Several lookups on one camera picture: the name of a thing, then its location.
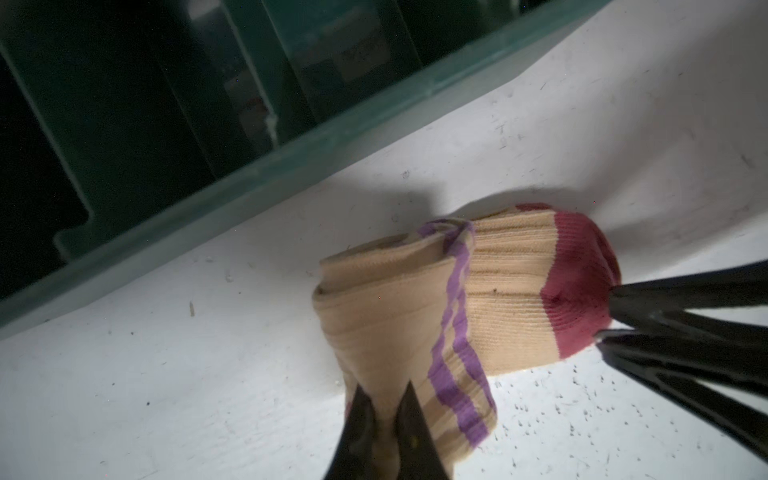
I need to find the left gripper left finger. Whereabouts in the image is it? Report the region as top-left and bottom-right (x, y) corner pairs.
(324, 385), (376, 480)

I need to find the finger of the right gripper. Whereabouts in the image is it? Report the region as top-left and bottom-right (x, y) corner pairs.
(608, 260), (767, 345)
(597, 330), (767, 461)

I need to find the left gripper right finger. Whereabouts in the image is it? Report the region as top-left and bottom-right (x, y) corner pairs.
(394, 382), (449, 480)

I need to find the beige maroon striped sock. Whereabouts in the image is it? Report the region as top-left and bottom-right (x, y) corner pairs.
(312, 204), (621, 479)

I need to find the green compartment tray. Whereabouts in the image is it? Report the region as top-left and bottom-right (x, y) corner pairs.
(1, 1), (602, 338)

